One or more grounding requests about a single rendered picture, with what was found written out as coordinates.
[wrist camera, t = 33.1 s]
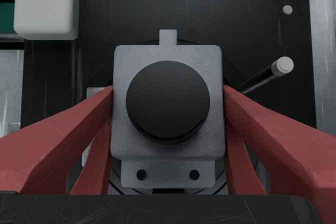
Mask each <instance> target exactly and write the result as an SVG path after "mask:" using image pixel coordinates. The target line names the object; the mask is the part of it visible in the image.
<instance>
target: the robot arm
mask: <svg viewBox="0 0 336 224"><path fill-rule="evenodd" d="M223 98H224V118H225V140H226V153H225V155H224V157H223V162H224V168H225V174H226V181H227V187H228V193H229V194H107V193H108V187H109V181H110V175H111V168H112V162H113V157H112V155H111V153H110V140H111V118H112V99H113V86H112V85H109V86H107V87H105V88H104V89H102V90H100V91H99V92H97V93H95V94H94V95H92V96H90V97H89V98H87V99H85V100H84V101H82V102H80V103H79V104H77V105H75V106H73V107H71V108H69V109H67V110H64V111H62V112H60V113H57V114H55V115H53V116H50V117H48V118H45V119H43V120H41V121H38V122H36V123H34V124H31V125H29V126H27V127H24V128H22V129H20V130H17V131H15V132H13V133H10V134H8V135H5V136H3V137H1V138H0V224H336V137H334V136H332V135H329V134H327V133H325V132H322V131H320V130H318V129H315V128H313V127H310V126H308V125H306V124H303V123H301V122H299V121H296V120H294V119H292V118H289V117H287V116H284V115H282V114H280V113H277V112H275V111H273V110H270V109H268V108H266V107H264V106H262V105H260V104H258V103H256V102H255V101H253V100H251V99H250V98H248V97H246V96H245V95H243V94H241V93H240V92H238V91H236V90H235V89H233V88H231V87H230V86H228V85H223ZM91 141H92V143H91ZM244 141H245V142H246V144H247V145H248V146H249V147H250V149H251V150H252V151H253V153H254V154H255V155H256V156H257V158H258V159H259V160H260V162H261V163H262V164H263V166H264V167H265V168H266V170H267V171H268V174H269V178H270V193H269V195H267V194H266V192H265V190H264V188H263V186H262V184H261V183H260V181H259V179H258V177H257V175H256V173H255V171H254V169H253V166H252V164H251V161H250V158H249V155H248V152H247V149H246V146H245V142H244ZM90 143H91V146H90V149H89V152H88V155H87V158H86V161H85V164H84V167H83V169H82V171H81V173H80V175H79V177H78V179H77V181H76V183H75V185H74V187H73V189H72V190H71V192H70V194H69V195H67V193H66V181H67V176H68V172H69V170H70V169H71V168H72V166H73V165H74V164H75V162H76V161H77V160H78V158H79V157H80V156H81V154H82V153H83V152H84V151H85V149H86V148H87V147H88V145H89V144H90Z"/></svg>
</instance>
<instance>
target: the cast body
mask: <svg viewBox="0 0 336 224"><path fill-rule="evenodd" d="M110 153H111V156H112V157H113V158H116V159H118V160H121V176H120V183H121V186H122V187H124V188H126V189H210V188H213V187H214V186H215V183H216V173H215V160H218V159H220V158H223V157H224V156H225V153H226V130H225V110H224V85H223V62H222V51H221V49H220V47H219V46H217V45H178V44H177V30H176V29H161V30H159V45H119V46H117V47H116V49H115V51H114V64H113V86H112V111H111V130H110Z"/></svg>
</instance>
